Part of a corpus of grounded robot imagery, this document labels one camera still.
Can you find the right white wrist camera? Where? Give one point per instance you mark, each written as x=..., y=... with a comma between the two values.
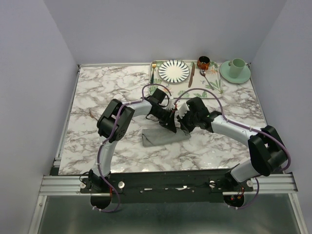
x=183, y=109

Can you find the grey cloth napkin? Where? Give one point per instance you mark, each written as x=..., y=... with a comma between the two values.
x=160, y=137

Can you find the silver spoon on tray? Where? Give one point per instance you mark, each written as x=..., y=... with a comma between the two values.
x=203, y=73

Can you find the striped white plate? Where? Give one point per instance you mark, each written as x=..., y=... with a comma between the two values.
x=173, y=71

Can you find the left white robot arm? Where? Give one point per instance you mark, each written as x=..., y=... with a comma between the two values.
x=113, y=125

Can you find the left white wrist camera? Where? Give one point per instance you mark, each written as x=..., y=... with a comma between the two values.
x=171, y=105

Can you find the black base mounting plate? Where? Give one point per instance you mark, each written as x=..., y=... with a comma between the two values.
x=164, y=187

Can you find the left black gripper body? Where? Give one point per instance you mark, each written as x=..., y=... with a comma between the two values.
x=164, y=114

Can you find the orange black mug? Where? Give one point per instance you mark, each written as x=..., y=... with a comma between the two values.
x=203, y=63

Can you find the green cup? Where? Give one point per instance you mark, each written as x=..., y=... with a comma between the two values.
x=236, y=66

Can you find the copper knife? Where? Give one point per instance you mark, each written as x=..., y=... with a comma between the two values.
x=191, y=75

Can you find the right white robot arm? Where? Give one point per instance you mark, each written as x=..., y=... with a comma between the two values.
x=267, y=152

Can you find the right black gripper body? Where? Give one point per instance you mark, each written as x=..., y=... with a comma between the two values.
x=189, y=121

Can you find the gold green-handled fork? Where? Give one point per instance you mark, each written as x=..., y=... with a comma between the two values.
x=152, y=73

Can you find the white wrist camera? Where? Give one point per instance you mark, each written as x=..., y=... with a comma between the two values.
x=183, y=109
x=171, y=105

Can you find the aluminium frame rail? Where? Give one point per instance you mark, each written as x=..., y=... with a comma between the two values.
x=70, y=185

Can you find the floral serving tray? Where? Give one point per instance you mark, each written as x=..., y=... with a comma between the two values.
x=198, y=84

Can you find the green saucer plate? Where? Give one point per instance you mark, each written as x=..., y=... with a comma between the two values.
x=243, y=77

